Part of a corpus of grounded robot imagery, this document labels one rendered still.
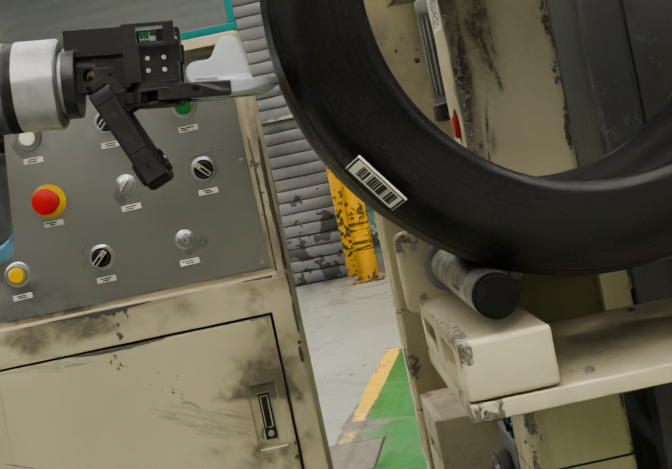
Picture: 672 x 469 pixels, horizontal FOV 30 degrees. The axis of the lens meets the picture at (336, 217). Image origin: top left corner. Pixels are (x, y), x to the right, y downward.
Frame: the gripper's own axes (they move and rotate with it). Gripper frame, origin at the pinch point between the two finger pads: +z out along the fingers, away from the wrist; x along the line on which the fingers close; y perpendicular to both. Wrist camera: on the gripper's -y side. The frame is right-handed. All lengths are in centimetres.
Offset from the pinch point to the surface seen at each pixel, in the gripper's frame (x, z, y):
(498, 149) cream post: 25.3, 27.0, -8.2
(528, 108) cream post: 25.3, 31.0, -3.5
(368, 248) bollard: 852, 57, -81
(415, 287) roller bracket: 22.8, 15.3, -23.8
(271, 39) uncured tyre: -7.0, 0.8, 4.2
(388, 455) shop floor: 299, 27, -111
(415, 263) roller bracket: 22.8, 15.5, -20.9
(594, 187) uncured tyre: -12.9, 29.2, -12.2
